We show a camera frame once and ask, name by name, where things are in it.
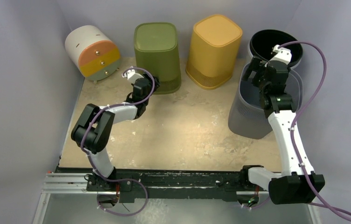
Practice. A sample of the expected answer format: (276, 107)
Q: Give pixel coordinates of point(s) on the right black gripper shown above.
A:
(252, 71)

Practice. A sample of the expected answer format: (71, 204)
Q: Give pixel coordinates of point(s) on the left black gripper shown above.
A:
(151, 82)

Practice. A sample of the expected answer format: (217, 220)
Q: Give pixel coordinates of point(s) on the green slotted plastic basket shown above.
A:
(156, 50)

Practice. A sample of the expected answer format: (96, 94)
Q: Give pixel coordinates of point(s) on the grey plastic basket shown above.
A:
(246, 117)

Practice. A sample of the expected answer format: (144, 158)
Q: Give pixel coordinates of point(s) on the orange plastic mesh basket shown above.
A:
(214, 47)

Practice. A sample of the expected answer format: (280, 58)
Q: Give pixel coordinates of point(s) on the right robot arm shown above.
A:
(298, 182)

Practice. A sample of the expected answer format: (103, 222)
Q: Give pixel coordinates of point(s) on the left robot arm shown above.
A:
(92, 130)

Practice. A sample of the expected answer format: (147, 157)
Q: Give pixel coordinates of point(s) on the black round bin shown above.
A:
(262, 43)

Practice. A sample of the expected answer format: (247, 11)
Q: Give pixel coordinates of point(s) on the white cylindrical drawer cabinet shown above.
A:
(94, 54)

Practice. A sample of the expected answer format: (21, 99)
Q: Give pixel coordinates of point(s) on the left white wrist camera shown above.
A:
(132, 76)

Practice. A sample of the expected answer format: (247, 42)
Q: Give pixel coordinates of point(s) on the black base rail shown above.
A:
(132, 184)

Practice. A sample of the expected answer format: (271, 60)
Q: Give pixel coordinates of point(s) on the aluminium frame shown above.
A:
(65, 200)

